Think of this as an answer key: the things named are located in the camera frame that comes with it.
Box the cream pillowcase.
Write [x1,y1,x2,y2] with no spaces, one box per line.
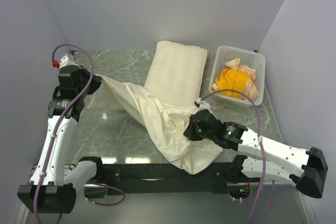
[88,76,223,175]

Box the cream pillow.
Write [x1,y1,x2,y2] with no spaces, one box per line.
[144,41,208,107]

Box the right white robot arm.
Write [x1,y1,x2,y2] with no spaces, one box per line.
[183,110,328,198]

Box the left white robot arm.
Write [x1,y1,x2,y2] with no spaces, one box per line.
[17,65,105,214]

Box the yellow orange cloth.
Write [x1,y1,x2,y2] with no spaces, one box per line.
[211,58,259,100]

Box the white plastic basket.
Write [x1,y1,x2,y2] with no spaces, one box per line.
[209,46,266,107]

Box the black base bar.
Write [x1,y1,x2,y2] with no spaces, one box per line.
[89,163,257,194]

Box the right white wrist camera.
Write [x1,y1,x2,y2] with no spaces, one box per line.
[194,98,212,112]

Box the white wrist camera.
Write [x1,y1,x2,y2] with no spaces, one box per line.
[194,98,212,112]
[51,54,79,71]

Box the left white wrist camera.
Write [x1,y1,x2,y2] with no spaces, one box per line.
[51,54,79,71]

